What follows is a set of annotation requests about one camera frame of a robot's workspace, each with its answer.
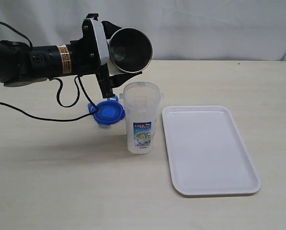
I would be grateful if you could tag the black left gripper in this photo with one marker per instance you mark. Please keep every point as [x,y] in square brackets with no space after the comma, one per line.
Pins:
[91,54]

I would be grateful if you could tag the stainless steel tumbler cup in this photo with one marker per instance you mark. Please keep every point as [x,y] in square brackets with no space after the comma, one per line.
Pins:
[130,50]

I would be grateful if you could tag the blue plastic lid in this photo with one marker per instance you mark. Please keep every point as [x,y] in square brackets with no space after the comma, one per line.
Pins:
[109,112]

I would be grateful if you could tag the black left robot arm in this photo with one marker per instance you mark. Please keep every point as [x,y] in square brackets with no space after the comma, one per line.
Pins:
[23,64]

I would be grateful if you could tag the clear plastic tall container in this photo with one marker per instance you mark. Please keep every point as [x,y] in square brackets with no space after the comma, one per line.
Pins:
[141,104]

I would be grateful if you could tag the white fabric backdrop curtain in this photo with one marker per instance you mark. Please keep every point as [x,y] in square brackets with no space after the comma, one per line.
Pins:
[178,29]

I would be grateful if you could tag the white rectangular plastic tray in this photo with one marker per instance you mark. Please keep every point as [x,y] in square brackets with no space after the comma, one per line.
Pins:
[206,153]

